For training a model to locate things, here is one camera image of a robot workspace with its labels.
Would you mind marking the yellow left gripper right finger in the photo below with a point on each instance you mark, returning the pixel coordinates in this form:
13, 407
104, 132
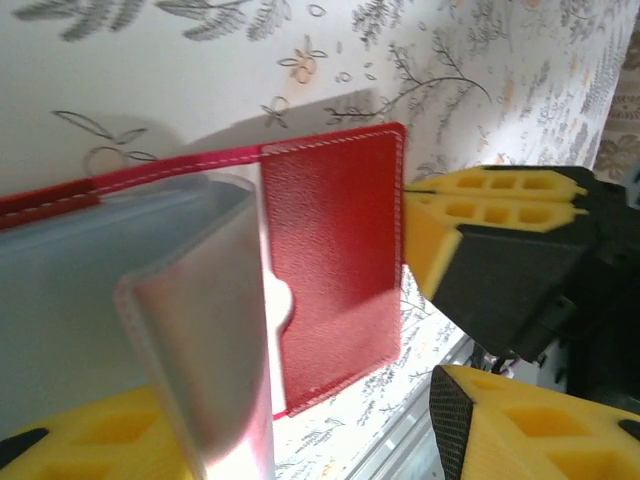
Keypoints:
540, 440

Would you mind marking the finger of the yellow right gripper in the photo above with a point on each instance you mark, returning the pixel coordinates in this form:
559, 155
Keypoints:
500, 182
430, 235

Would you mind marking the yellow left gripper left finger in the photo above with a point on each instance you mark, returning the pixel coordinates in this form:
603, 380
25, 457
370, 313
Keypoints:
90, 450

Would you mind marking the red tray with blue pad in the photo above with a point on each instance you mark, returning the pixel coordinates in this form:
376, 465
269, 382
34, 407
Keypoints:
335, 240

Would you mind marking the aluminium table side rail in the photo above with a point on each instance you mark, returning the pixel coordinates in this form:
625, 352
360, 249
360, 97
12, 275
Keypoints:
425, 415

